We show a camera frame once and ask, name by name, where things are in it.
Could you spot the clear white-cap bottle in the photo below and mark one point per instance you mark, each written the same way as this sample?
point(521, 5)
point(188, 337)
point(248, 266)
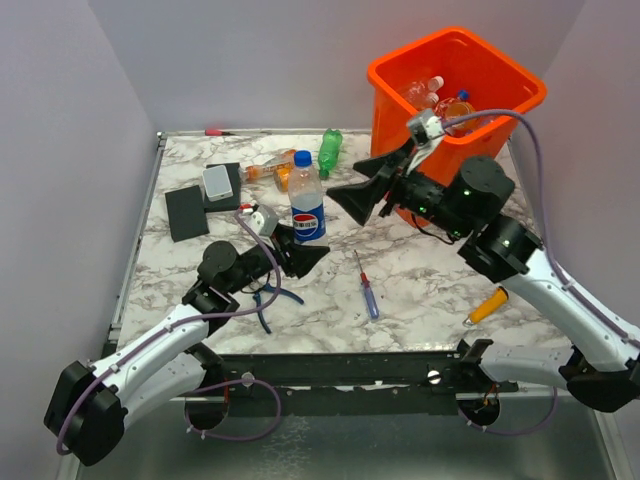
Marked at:
point(415, 92)

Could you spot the Pepsi bottle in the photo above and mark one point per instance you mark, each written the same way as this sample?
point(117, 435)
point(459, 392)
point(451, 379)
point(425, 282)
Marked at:
point(306, 197)
point(462, 97)

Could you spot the black flat block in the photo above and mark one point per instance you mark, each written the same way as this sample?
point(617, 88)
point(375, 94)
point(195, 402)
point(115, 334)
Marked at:
point(231, 203)
point(186, 215)

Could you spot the small orange juice bottle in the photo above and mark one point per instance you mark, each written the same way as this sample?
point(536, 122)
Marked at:
point(451, 109)

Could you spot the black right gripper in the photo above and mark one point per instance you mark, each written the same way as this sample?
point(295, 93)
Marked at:
point(358, 198)

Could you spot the large orange label jug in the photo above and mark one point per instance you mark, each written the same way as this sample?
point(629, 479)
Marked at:
point(431, 100)

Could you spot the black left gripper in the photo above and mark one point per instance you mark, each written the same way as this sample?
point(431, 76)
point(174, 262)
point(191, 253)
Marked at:
point(300, 259)

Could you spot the red blue screwdriver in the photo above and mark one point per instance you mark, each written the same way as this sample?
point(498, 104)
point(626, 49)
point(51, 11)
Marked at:
point(369, 296)

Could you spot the yellow utility knife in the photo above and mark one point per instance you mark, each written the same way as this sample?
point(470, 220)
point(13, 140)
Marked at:
point(488, 307)

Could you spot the orange label bottle right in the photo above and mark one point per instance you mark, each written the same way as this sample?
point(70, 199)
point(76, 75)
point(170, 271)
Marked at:
point(281, 179)

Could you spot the black flat block front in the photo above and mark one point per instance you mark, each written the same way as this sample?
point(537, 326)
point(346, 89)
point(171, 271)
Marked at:
point(186, 215)

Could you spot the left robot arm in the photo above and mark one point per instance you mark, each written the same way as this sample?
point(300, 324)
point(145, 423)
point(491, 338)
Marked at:
point(93, 405)

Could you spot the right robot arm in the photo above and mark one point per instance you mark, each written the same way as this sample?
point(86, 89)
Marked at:
point(600, 368)

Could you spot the black flat block rear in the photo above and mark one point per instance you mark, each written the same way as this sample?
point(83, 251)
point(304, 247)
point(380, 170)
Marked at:
point(231, 203)

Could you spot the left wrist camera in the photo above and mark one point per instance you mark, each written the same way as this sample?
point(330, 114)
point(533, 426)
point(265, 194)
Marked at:
point(260, 219)

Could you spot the orange plastic bin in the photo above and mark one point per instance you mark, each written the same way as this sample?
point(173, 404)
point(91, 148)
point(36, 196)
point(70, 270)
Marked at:
point(466, 62)

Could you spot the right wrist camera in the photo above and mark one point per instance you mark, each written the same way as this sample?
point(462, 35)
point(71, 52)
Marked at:
point(427, 132)

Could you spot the red marker pen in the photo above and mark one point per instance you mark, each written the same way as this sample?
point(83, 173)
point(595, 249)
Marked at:
point(218, 133)

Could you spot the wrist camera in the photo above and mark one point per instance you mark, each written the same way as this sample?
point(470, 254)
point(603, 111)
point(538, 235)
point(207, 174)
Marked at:
point(260, 219)
point(427, 132)

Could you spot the green plastic bottle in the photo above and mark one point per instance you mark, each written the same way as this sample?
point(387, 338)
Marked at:
point(329, 151)

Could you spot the blue handled pliers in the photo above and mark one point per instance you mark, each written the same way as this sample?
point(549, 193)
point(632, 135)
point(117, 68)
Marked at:
point(273, 295)

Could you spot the tall orange label tea bottle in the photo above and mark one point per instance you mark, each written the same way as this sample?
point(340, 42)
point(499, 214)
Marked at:
point(283, 160)

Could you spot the white box device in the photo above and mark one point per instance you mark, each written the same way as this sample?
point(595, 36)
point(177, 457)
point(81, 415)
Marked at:
point(216, 182)

